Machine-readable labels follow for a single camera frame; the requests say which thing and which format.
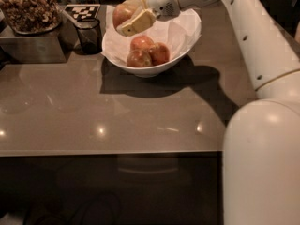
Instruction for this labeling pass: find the glass jar of nuts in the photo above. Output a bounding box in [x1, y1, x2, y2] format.
[0, 0, 61, 35]

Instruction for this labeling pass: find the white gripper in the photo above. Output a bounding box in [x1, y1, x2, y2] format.
[116, 0, 180, 37]

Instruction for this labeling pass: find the black white marker tag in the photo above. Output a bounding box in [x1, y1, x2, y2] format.
[65, 4, 100, 21]

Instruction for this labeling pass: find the white spoon handle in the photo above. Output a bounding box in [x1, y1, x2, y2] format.
[62, 10, 82, 28]

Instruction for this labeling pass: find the black mesh cup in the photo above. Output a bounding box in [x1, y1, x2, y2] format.
[75, 18, 102, 54]

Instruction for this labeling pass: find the white ceramic bowl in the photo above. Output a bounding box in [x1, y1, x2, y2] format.
[101, 4, 203, 79]

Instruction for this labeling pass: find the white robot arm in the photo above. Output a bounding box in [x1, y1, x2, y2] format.
[117, 0, 300, 225]

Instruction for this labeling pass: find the white paper liner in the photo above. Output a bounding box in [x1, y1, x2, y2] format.
[101, 4, 203, 68]

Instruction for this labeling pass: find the hidden lower red apple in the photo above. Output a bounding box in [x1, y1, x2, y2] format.
[130, 35, 154, 50]

